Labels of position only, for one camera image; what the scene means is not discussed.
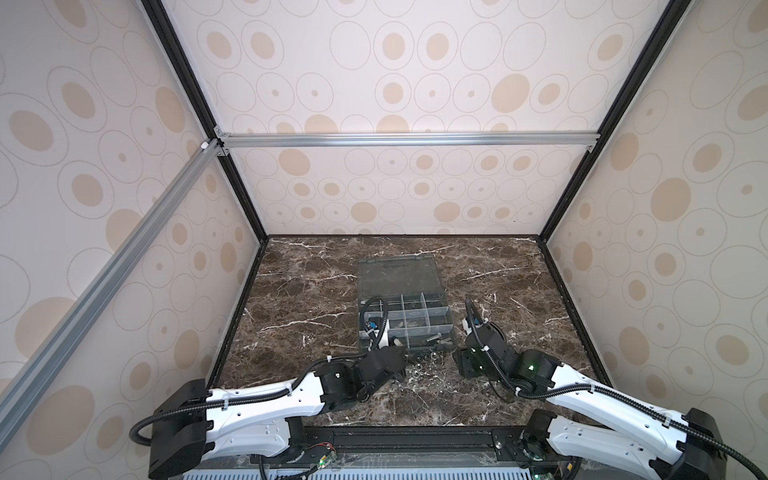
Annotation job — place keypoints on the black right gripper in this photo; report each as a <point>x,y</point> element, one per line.
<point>464,363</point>

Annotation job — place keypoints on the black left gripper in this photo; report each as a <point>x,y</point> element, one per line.
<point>400,369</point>

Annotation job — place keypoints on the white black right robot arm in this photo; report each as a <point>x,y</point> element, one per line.
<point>625,433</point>

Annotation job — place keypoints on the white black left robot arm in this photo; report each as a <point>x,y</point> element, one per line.
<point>196,423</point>

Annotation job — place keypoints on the clear plastic organizer box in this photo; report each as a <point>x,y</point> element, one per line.
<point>407,291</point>

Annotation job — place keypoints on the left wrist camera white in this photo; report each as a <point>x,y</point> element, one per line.
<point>386,338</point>

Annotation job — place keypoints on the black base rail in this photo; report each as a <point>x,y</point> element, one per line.
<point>442,453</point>

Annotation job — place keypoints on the horizontal aluminium frame bar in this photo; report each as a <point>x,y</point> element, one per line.
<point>424,139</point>

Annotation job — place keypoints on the diagonal aluminium frame bar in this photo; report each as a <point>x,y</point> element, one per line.
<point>47,362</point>

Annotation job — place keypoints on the black right corner post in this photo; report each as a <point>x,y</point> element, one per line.
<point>649,55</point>

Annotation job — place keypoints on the black corner post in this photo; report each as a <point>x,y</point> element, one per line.
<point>160,21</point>
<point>649,55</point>

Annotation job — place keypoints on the black left corner post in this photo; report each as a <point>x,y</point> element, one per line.
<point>160,21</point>

